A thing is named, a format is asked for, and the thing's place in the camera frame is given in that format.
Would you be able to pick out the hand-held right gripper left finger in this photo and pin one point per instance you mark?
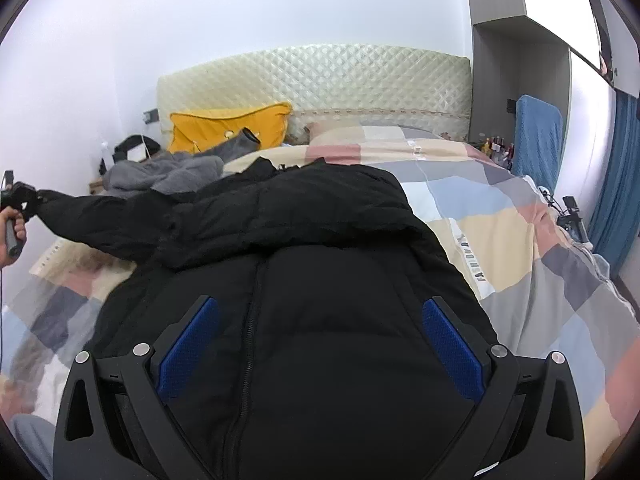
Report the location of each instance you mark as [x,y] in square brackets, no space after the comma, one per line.
[187,347]

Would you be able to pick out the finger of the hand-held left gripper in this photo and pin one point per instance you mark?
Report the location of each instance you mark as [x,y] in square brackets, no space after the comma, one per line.
[36,202]

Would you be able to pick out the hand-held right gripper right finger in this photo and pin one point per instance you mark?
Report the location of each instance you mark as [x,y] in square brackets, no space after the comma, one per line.
[452,347]

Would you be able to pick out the black puffer jacket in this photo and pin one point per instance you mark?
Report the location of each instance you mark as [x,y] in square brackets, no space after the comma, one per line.
[325,260]

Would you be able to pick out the person's left hand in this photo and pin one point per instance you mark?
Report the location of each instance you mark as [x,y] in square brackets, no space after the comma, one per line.
[19,230]

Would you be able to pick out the wooden nightstand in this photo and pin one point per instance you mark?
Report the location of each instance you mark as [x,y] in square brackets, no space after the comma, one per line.
[96,186]

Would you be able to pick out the black bag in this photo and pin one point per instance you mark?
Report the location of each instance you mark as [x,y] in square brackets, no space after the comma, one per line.
[132,146]

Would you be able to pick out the checkered pastel duvet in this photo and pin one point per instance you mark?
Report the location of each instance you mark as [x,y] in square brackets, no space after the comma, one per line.
[500,240]

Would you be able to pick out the grey fleece garment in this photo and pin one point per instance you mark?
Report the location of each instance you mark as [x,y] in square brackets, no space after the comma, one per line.
[150,172]

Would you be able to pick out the blue jeans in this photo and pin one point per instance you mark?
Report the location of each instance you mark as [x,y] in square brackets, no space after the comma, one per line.
[32,445]

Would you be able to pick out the yellow pillow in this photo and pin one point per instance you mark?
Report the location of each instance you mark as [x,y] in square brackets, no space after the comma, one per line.
[215,127]

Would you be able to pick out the row of small bottles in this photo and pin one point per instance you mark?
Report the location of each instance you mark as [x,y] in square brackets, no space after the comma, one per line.
[495,150]

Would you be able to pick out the blue towel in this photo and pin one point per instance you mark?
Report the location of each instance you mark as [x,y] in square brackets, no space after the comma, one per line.
[537,140]

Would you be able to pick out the blue curtain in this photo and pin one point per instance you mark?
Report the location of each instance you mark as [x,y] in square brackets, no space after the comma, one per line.
[617,185]

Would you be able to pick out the checkered pillow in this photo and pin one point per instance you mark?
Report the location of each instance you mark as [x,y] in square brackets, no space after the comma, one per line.
[340,132]

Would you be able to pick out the grey wardrobe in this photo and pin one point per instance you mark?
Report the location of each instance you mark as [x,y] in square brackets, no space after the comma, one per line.
[495,60]

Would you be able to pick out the cream quilted headboard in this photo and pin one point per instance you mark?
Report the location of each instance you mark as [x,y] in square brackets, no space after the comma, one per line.
[325,80]

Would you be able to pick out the wall socket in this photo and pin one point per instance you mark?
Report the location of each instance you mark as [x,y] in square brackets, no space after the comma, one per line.
[150,116]

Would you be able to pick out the black wall switch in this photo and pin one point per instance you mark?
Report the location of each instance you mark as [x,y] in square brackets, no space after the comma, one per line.
[511,106]

